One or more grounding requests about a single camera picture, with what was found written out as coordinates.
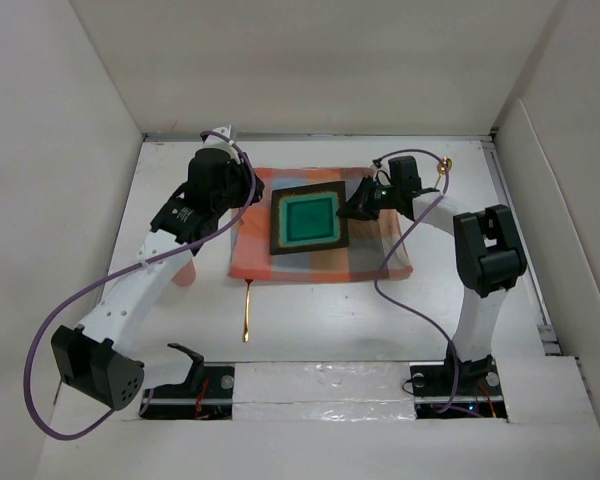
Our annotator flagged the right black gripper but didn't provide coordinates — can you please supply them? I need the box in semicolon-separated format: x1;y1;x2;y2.
335;174;400;220

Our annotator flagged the green square plate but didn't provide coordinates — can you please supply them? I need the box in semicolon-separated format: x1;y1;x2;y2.
269;181;350;256

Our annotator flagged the gold spoon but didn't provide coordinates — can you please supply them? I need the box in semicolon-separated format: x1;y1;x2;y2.
434;157;453;188

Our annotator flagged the gold fork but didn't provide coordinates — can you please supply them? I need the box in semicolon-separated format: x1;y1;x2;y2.
242;279;253;343

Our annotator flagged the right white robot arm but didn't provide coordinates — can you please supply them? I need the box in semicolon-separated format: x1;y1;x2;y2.
337;149;527;394

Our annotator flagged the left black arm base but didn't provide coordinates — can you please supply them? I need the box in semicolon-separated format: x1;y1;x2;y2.
138;343;236;421

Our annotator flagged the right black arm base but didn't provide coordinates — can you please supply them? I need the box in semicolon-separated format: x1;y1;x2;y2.
402;355;508;420

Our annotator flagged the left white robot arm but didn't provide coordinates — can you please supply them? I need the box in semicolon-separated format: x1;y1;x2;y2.
51;145;262;411

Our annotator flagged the pink plastic cup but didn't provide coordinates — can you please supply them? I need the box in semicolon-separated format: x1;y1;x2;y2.
172;259;197;288

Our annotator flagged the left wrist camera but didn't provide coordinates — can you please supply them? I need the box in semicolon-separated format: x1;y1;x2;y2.
200;124;235;148

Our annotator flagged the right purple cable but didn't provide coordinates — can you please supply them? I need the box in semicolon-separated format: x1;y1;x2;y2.
372;148;464;415

